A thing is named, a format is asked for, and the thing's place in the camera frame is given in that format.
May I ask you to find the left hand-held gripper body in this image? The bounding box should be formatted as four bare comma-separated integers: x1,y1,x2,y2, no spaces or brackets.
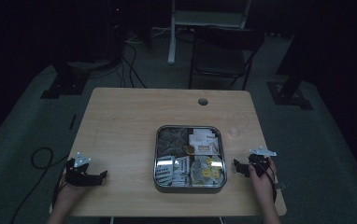
64,151,98,188

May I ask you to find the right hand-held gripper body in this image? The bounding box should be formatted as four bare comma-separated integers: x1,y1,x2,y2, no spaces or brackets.
248,147,278,178

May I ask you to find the clear glass cup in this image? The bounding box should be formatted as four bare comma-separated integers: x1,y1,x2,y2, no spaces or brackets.
228,112,250,138

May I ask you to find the clear square lid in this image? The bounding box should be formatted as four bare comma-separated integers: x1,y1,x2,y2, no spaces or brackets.
154,125,227,189

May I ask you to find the dark square compartment box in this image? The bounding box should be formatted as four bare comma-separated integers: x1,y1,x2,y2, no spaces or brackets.
152,124,228,194

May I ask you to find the person's right hand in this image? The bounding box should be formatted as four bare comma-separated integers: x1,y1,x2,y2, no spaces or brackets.
249,157,278,203

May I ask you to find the person's left hand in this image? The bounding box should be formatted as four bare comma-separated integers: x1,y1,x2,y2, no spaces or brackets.
54,176,91,217

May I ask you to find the pile of yellow-tag tea bags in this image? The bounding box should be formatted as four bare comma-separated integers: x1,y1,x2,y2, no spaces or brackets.
190,155,224,189

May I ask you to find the pile of white orange packets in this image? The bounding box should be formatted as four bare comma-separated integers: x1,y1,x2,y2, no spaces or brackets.
188,128,221,156

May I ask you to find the small black floor strip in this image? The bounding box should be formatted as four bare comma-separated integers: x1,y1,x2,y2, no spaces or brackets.
68,114,78,131

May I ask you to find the row of white black-print packets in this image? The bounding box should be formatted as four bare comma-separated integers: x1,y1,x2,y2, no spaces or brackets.
155,155,191,188

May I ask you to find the black stand base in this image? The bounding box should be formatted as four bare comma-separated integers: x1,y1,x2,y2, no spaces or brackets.
266,62,314,111
40,61,91,100

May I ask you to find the pile of dark tea bags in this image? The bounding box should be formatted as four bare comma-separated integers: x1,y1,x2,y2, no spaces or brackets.
157,127,189,157

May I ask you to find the black folding chair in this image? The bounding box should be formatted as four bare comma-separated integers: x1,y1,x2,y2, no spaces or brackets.
188,27,265,91

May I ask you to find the dark computer tower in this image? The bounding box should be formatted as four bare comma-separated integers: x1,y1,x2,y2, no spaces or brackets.
105,0,126,64

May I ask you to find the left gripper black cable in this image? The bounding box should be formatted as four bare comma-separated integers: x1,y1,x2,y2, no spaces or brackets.
51,166,68,208

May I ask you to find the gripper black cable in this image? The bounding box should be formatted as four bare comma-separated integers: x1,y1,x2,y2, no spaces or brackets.
259,161,278,204
51,166,68,208

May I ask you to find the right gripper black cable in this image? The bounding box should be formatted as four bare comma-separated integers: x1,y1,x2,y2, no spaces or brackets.
259,161,278,204

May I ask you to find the black floor cable loop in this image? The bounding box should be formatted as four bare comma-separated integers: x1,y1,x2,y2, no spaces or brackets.
9,147,70,224

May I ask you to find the bundle of black floor cables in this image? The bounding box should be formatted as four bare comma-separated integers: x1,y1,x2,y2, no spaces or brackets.
116,40,147,89

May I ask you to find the white desk frame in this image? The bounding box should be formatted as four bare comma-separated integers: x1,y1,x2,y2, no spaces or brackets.
167,0,252,65

